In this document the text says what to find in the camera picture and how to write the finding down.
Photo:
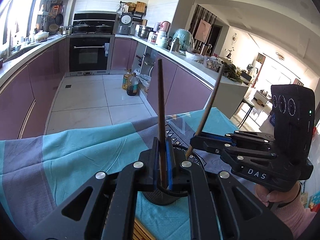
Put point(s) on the black mesh pen cup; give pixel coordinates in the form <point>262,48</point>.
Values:
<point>162,197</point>

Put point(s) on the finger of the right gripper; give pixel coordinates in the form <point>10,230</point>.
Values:
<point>211,136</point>
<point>211,146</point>

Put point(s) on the bamboo chopstick red end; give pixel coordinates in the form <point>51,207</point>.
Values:
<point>140,232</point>

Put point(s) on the white rice cooker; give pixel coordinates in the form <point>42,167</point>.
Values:
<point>125,23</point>

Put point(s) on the teal and purple tablecloth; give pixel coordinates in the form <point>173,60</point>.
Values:
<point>38,174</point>

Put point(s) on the pink sleeve right forearm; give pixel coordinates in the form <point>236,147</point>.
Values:
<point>295,216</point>

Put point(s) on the mint green appliance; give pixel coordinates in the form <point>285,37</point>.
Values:
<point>186,39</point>

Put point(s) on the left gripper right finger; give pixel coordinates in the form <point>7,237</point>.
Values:
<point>176,177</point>

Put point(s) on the black built-in oven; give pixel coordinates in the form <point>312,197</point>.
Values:
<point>90,54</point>

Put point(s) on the yellow cooking oil bottle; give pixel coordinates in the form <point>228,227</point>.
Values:
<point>126,78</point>

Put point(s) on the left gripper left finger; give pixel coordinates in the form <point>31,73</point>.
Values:
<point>150,158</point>

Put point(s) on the black range hood stove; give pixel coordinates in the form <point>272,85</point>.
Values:
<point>94,22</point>

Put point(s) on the pink electric kettle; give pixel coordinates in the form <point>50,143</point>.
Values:
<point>165,26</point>

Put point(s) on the green leafy vegetables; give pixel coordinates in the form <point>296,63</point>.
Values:
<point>231,72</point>

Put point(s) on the steel stock pot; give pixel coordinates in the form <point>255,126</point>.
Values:
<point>144,31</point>

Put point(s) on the bamboo chopstick lone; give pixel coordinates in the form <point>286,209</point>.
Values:
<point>161,126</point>

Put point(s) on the right hand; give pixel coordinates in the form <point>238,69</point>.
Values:
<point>266,196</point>

